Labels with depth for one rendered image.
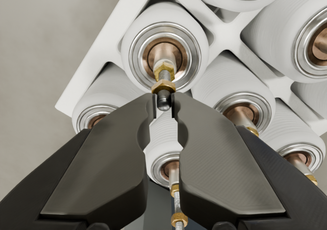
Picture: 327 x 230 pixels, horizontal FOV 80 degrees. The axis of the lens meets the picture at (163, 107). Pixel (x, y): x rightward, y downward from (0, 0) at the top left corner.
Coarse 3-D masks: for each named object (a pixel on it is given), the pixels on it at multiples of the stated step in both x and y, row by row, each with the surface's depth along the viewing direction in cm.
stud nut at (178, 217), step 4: (180, 212) 23; (172, 216) 23; (176, 216) 22; (180, 216) 22; (184, 216) 22; (172, 220) 22; (176, 220) 22; (180, 220) 22; (184, 220) 22; (172, 224) 22; (184, 224) 22
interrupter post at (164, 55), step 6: (156, 54) 20; (162, 54) 19; (168, 54) 19; (156, 60) 18; (162, 60) 18; (168, 60) 18; (174, 60) 18; (156, 66) 18; (174, 66) 18; (174, 72) 18
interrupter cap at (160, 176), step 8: (168, 152) 27; (176, 152) 27; (160, 160) 28; (168, 160) 28; (176, 160) 28; (152, 168) 28; (160, 168) 28; (168, 168) 29; (152, 176) 29; (160, 176) 29; (168, 176) 30; (160, 184) 30; (168, 184) 30
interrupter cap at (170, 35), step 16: (144, 32) 19; (160, 32) 19; (176, 32) 19; (144, 48) 20; (160, 48) 20; (176, 48) 20; (192, 48) 20; (144, 64) 21; (176, 64) 21; (192, 64) 21; (144, 80) 22; (176, 80) 22; (192, 80) 21
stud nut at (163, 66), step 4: (160, 64) 17; (164, 64) 17; (168, 64) 17; (156, 68) 17; (160, 68) 17; (164, 68) 17; (168, 68) 17; (172, 68) 17; (156, 72) 17; (172, 72) 17; (156, 76) 17; (172, 76) 17; (156, 80) 17; (172, 80) 17
